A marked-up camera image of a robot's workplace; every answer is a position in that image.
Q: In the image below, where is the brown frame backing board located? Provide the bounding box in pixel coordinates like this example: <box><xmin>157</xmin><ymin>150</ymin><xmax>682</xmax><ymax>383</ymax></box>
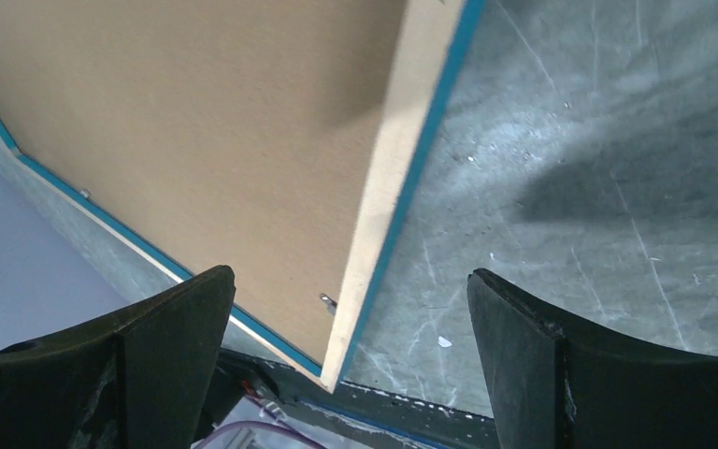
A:
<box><xmin>0</xmin><ymin>1</ymin><xmax>406</xmax><ymax>362</ymax></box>

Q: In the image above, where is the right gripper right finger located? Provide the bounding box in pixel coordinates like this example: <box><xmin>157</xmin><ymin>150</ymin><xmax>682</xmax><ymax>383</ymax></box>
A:
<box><xmin>467</xmin><ymin>268</ymin><xmax>718</xmax><ymax>448</ymax></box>

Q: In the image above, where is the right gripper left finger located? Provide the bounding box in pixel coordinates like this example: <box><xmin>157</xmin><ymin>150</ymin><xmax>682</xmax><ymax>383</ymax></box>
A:
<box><xmin>0</xmin><ymin>266</ymin><xmax>236</xmax><ymax>448</ymax></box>

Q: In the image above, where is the blue wooden picture frame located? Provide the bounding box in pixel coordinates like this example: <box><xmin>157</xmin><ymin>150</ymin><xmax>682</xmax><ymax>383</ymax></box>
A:
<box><xmin>0</xmin><ymin>1</ymin><xmax>481</xmax><ymax>392</ymax></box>

